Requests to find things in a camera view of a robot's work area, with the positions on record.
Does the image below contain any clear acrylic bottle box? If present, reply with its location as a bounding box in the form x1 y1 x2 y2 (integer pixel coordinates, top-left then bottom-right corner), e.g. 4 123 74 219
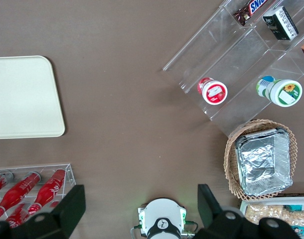
0 163 76 217

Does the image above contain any black small carton box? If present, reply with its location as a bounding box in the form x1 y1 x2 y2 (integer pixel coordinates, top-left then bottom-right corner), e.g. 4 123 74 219
262 5 300 41

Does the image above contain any green lid yogurt cup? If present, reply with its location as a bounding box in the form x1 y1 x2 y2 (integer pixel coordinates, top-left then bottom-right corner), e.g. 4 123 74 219
256 76 303 108

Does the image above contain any clear bag of peanuts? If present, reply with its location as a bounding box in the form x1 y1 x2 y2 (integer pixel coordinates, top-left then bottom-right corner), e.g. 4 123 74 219
245 203 304 228

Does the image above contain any woven wicker basket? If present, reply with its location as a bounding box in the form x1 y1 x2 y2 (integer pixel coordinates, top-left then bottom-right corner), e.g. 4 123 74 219
224 119 299 201

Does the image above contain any white snack bin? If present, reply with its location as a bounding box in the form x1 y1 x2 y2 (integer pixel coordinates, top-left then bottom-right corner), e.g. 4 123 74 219
239 196 304 239

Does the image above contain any clear acrylic stepped shelf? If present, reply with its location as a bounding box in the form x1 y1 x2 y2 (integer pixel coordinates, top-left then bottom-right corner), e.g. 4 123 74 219
162 0 304 137

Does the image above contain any cream plastic tray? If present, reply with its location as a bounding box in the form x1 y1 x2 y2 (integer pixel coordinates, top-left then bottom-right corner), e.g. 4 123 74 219
0 55 66 140

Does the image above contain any grey green-plug cable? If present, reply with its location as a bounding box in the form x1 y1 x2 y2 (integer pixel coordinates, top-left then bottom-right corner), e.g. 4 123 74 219
130 224 143 239
183 220 200 236

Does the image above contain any Snickers chocolate bar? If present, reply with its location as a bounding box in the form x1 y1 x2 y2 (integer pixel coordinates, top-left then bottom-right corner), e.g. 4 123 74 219
233 0 269 26

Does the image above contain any teal snack packet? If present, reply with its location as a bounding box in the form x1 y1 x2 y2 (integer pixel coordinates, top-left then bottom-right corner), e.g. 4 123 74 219
284 204 304 213

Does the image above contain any aluminium foil container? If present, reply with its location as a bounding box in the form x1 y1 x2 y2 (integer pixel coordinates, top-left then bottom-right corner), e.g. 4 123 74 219
234 127 294 196

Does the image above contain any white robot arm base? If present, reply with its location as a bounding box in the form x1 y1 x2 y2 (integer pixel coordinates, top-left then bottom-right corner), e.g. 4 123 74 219
138 198 187 239

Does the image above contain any red lid yogurt cup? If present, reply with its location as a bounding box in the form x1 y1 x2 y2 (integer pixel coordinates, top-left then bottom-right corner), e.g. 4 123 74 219
197 77 229 106

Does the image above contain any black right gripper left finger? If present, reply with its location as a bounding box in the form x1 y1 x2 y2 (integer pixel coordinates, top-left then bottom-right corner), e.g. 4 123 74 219
0 184 86 239

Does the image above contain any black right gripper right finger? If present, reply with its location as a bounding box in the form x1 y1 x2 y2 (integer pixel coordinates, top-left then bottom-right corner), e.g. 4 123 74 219
191 184 303 239

